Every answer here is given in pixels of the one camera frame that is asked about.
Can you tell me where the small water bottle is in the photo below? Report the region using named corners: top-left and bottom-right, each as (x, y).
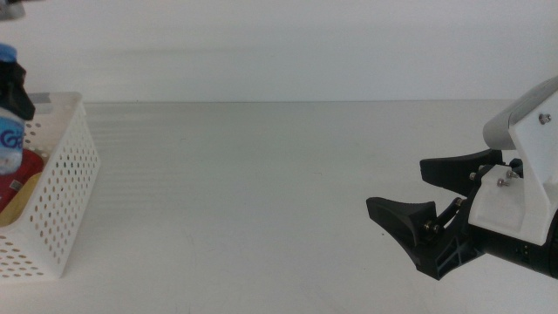
top-left (0, 42), bottom-right (26, 175)

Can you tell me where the red soda can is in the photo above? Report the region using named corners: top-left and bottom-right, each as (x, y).
top-left (0, 147), bottom-right (45, 214)

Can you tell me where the clear bottle of yellow liquid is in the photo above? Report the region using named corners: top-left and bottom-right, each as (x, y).
top-left (0, 172), bottom-right (44, 228)

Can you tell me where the white perforated plastic basket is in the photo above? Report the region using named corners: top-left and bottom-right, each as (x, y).
top-left (0, 91), bottom-right (101, 280)

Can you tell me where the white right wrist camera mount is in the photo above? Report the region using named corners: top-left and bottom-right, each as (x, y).
top-left (468, 74), bottom-right (558, 246)

